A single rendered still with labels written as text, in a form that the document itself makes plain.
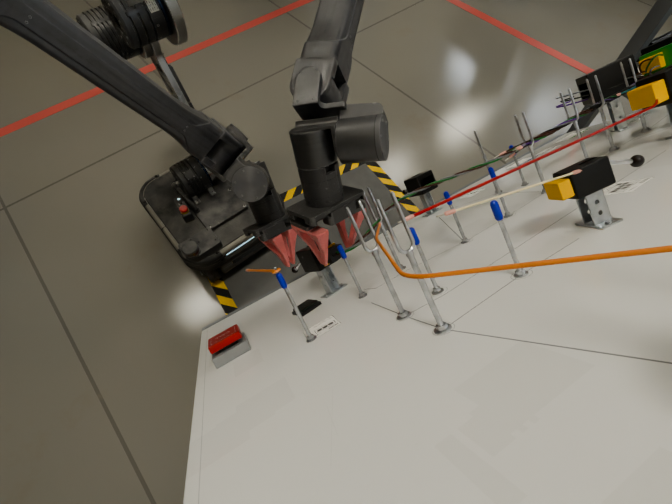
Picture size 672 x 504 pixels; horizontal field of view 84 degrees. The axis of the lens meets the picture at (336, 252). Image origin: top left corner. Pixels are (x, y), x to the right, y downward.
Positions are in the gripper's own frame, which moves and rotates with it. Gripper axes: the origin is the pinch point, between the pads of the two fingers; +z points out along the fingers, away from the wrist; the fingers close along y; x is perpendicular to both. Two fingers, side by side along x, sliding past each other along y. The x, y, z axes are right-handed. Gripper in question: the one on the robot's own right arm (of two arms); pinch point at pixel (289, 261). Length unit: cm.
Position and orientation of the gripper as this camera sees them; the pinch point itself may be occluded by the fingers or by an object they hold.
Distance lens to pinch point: 74.2
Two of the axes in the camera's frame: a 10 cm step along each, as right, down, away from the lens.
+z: 3.3, 8.9, 3.1
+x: -5.7, -0.7, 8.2
